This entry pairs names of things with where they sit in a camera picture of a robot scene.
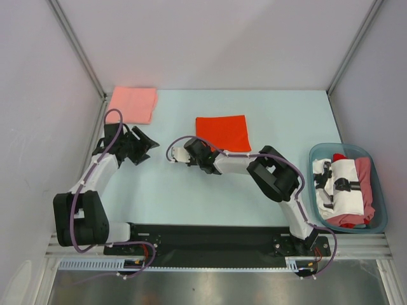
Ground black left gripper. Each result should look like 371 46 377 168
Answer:
120 126 158 165

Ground orange polo t-shirt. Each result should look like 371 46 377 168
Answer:
195 115 251 153

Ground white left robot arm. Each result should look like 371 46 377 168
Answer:
53 123 159 254

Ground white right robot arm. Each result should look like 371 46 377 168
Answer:
165 135 318 255

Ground folded pink t-shirt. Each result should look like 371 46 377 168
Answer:
108 86 158 125

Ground teal plastic laundry bin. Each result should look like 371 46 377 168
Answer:
308 143 387 234

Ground red garment in bin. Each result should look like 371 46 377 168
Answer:
332 153 348 162

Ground pink garment in bin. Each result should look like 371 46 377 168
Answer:
327 157 375 228

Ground aluminium frame post left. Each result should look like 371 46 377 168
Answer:
46 0 107 101

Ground aluminium frame post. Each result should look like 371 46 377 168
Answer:
46 0 107 101
326 0 387 98

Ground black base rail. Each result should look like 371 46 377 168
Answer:
104 224 334 269

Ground blue slotted cable duct left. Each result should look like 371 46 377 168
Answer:
59 258 146 272

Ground blue slotted cable duct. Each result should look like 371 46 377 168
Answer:
59 258 146 272
286 257 336 273

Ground blue slotted cable duct right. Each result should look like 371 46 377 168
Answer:
286 257 336 273

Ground aluminium front rail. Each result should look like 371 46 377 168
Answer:
45 234 392 260

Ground aluminium frame post right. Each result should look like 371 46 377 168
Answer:
326 0 387 98

